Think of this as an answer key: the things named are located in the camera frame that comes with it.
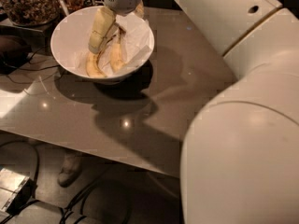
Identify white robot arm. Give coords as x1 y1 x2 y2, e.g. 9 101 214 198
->
175 0 299 224

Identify glass jar of nuts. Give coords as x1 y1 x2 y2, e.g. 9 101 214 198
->
0 0 59 27

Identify beige shoe under table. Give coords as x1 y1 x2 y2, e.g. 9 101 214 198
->
57 150 82 188

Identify white paper liner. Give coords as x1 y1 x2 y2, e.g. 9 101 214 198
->
74 13 154 82

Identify white bowl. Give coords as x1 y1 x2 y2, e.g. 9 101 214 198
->
50 5 155 85

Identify left curved banana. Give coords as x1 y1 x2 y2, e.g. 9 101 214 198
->
85 45 107 78

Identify dark round object left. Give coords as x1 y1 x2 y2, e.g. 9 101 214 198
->
0 35 32 75

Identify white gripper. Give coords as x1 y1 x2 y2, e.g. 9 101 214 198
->
89 0 145 54

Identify black floor cables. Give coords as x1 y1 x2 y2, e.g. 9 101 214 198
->
0 139 132 224

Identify silver box on floor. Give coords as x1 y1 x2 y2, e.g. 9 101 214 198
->
0 168 32 215

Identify white spoon handle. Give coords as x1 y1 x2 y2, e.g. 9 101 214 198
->
58 0 69 16

